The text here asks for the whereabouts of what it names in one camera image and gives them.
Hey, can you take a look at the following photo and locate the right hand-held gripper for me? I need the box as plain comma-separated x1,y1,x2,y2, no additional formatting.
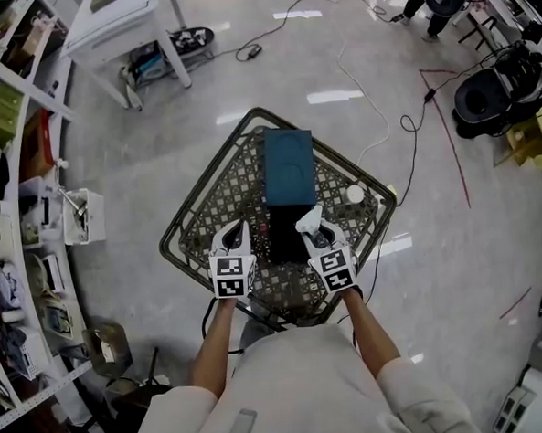
298,218,363,297

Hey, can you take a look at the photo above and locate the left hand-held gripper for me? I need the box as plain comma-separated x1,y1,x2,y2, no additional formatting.
206,218,260,302

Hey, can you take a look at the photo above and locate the blue and black box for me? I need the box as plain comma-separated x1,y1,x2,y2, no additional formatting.
256,124,324,267

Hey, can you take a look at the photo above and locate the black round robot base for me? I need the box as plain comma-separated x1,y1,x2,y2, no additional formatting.
447,41,542,143

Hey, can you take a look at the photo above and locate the person's left forearm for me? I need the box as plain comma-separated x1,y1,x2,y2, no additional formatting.
184,296,245,401

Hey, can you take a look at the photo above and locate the person's right forearm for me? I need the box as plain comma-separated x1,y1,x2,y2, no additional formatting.
337,284,404,382

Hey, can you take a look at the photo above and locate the white box with tools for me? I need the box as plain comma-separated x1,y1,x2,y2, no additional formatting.
59,186,109,248

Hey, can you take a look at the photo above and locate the metal lattice table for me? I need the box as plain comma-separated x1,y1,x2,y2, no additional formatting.
149,99,406,340

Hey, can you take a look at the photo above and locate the person's white shirt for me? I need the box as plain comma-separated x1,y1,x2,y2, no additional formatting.
121,313,485,433

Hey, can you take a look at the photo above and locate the brown chair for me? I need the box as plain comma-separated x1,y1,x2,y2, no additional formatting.
79,320,136,385

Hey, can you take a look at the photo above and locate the blue and white appliance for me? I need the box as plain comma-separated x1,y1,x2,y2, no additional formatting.
126,48,173,82

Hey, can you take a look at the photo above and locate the black board with white parts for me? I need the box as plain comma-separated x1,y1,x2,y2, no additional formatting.
166,25,218,55

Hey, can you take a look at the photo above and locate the yellow stool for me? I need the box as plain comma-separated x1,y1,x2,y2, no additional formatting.
490,101,542,174

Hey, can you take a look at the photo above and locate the white table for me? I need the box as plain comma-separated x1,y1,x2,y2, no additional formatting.
55,0,196,118

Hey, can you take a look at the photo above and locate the white shelf unit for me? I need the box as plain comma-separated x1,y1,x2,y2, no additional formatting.
0,0,112,433

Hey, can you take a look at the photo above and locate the white cabinet with drawers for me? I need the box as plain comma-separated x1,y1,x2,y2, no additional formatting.
487,362,542,433

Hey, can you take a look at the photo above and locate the long black floor cable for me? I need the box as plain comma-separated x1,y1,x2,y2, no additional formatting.
352,53,528,307

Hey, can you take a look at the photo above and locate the white floor cable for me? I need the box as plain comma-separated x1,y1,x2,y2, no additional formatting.
335,37,393,167

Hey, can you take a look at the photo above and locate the black power adapter with cable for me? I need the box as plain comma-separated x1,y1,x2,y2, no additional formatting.
202,0,335,65

